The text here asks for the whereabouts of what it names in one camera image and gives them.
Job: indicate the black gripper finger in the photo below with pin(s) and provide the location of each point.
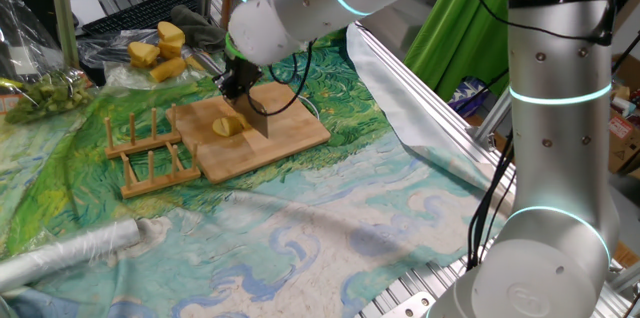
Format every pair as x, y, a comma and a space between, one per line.
252, 91
227, 87

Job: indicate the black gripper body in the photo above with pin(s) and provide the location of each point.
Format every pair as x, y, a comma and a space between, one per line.
244, 74

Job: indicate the steel cleaver knife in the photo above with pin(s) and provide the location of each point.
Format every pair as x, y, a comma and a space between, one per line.
257, 118

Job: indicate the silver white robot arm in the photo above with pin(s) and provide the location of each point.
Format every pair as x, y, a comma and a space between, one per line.
555, 158

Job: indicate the cut potato slice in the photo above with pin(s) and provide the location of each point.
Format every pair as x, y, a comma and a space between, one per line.
241, 123

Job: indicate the half potato with skin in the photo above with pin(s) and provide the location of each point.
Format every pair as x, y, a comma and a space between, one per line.
222, 127

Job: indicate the yellow potato chunk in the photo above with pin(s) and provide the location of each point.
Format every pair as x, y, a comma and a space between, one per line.
170, 50
167, 69
142, 53
195, 63
171, 32

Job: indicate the bamboo cutting board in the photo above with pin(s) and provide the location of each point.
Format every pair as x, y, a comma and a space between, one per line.
290, 138

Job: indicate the grey green rag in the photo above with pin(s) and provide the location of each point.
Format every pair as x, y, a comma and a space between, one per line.
200, 28

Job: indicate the black computer keyboard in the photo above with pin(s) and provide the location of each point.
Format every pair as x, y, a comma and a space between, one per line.
145, 10

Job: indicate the wooden peg dish rack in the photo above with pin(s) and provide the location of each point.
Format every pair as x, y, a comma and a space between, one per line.
150, 178

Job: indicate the painted landscape tablecloth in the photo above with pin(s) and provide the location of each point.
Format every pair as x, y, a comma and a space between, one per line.
325, 238

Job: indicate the bag of chopped green vegetables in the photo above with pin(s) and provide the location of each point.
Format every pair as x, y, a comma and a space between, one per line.
45, 98

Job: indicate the blue patterned bag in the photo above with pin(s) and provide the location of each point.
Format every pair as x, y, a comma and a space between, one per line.
470, 95

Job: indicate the clear plastic wrap roll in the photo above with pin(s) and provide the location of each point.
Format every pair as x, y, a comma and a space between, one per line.
75, 250

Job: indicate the open brown cardboard box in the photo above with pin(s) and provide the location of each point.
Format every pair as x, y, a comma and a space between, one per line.
622, 143

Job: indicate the black tripod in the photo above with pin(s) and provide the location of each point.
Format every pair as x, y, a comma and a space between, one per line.
627, 53

